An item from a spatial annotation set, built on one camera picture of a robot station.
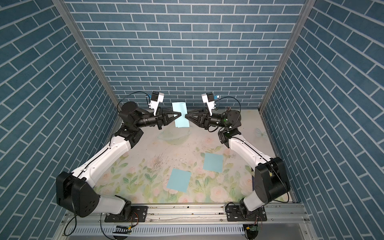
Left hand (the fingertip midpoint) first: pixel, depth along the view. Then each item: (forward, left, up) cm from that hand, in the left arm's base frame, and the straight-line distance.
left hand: (183, 117), depth 63 cm
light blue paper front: (-13, +4, -39) cm, 42 cm away
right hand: (-1, -3, 0) cm, 3 cm away
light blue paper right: (-2, -17, -39) cm, 42 cm away
